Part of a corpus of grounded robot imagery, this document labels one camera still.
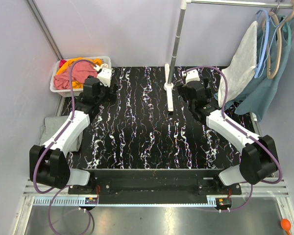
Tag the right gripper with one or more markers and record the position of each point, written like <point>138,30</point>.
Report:
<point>183,88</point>

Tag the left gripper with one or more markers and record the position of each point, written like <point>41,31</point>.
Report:
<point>110,90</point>

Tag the grey t shirt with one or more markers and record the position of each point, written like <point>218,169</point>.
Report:
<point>51,126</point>

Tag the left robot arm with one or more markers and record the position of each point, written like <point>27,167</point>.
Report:
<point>47,163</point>

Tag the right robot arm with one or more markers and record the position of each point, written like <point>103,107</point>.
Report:
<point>259,158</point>

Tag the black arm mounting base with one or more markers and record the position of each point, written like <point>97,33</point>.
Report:
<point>155,187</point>

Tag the metal clothes rack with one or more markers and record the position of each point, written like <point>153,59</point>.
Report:
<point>168,86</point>

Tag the white garment in basket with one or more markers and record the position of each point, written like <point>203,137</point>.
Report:
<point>104,67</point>

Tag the white laundry basket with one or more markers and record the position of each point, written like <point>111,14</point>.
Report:
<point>76,92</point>

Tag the orange shirt in basket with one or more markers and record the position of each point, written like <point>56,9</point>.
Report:
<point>80,73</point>

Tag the white hanging cloth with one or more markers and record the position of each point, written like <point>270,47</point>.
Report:
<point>242,67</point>

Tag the magenta garment in basket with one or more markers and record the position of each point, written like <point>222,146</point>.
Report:
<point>61,63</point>

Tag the blue plastic hanger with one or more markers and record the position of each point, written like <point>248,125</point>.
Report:
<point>265,39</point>

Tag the beige plastic hanger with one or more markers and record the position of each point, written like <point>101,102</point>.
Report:
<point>277,35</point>

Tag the teal hanging garment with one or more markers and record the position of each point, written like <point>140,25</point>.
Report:
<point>259,93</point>

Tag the teal plastic hanger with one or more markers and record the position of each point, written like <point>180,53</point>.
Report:
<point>286,34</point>

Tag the orange ball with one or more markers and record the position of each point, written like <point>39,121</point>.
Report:
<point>286,226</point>

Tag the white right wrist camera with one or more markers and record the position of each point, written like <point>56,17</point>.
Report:
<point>191,76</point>

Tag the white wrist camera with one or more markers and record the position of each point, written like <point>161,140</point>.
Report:
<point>191,76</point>
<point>104,75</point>

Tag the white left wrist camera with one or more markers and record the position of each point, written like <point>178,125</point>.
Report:
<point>104,75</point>

